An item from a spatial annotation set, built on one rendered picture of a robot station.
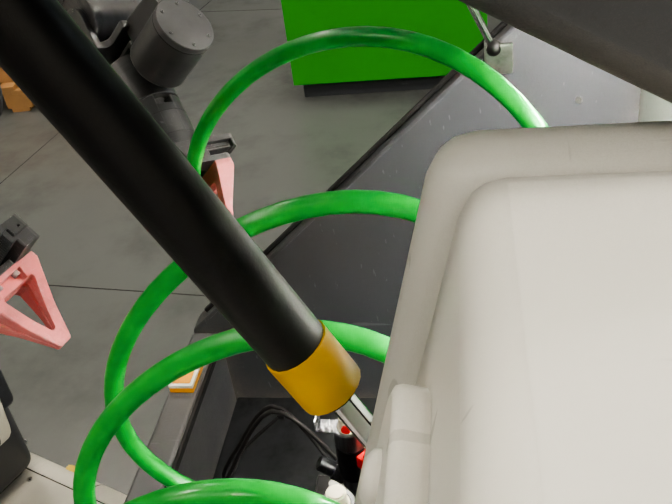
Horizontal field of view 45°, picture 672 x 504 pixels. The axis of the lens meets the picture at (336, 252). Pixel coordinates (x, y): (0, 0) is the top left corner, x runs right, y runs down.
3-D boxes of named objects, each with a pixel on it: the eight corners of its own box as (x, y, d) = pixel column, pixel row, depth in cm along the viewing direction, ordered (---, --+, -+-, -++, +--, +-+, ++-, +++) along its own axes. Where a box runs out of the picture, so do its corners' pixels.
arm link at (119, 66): (140, 75, 83) (91, 78, 79) (169, 33, 79) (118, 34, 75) (168, 132, 82) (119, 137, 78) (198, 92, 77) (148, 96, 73)
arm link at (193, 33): (135, 22, 85) (60, 24, 79) (183, -56, 77) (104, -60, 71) (184, 117, 83) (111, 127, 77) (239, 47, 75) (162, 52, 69)
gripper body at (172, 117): (240, 148, 78) (208, 84, 79) (146, 167, 71) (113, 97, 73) (215, 181, 82) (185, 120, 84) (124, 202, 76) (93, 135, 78)
